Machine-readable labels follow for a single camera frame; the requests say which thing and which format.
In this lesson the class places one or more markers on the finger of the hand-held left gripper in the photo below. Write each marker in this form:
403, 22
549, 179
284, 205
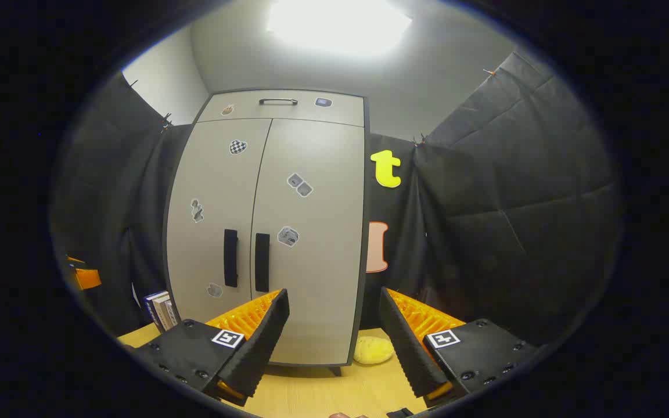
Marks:
87, 278

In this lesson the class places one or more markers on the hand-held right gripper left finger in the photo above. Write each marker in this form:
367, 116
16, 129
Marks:
268, 337

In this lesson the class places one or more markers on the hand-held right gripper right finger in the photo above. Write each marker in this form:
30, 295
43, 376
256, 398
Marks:
407, 342

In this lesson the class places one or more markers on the grey cabinet door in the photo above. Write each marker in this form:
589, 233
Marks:
212, 174
323, 273

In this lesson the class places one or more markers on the grey double-door shoe cabinet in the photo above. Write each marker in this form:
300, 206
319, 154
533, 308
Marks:
366, 232

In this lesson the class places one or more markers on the grey cabinet top drawer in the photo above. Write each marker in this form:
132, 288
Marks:
253, 111

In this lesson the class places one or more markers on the yellow fluffy sponge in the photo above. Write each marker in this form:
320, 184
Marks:
372, 350

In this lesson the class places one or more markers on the blue white small box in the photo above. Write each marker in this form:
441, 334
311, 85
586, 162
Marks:
151, 310

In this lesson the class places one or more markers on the beige small box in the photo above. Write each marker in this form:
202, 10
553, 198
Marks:
167, 310

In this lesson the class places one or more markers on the black backdrop cloth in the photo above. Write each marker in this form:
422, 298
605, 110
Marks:
514, 203

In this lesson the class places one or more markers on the ceiling light panel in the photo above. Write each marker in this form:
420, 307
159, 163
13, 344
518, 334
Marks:
340, 23

